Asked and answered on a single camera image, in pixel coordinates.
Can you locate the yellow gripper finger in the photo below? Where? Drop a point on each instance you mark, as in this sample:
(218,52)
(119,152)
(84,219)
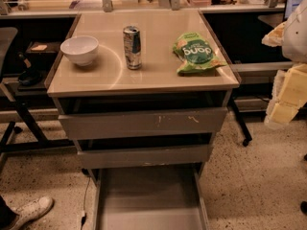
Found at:
(294,87)
(278,114)

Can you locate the silver blue redbull can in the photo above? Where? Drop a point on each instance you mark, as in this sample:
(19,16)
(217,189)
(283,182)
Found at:
(132,47)

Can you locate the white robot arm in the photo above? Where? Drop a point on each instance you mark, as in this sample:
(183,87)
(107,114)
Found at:
(291,35)

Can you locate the top grey drawer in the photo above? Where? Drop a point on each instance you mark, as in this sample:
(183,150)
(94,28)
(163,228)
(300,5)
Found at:
(143,123)

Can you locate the grey drawer cabinet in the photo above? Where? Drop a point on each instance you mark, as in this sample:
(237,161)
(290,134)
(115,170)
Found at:
(108,85)

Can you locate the bottom grey open drawer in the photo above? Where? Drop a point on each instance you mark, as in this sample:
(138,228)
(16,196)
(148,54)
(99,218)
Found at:
(149,198)

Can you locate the middle grey drawer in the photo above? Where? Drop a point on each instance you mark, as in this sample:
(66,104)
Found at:
(141,157)

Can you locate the green chip bag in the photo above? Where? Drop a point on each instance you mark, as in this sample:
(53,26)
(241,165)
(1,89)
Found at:
(196,54)

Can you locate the white ceramic bowl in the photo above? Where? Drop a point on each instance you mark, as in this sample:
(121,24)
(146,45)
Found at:
(81,50)

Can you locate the white sneaker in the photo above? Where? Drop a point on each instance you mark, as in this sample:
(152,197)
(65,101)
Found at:
(31,211)

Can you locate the black desk frame right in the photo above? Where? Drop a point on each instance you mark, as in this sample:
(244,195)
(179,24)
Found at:
(241,122)

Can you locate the black desk frame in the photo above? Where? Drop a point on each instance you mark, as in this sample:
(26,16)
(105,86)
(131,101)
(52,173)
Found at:
(241,122)
(42,142)

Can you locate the black desk frame left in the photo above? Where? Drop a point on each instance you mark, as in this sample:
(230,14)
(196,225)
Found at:
(42,142)

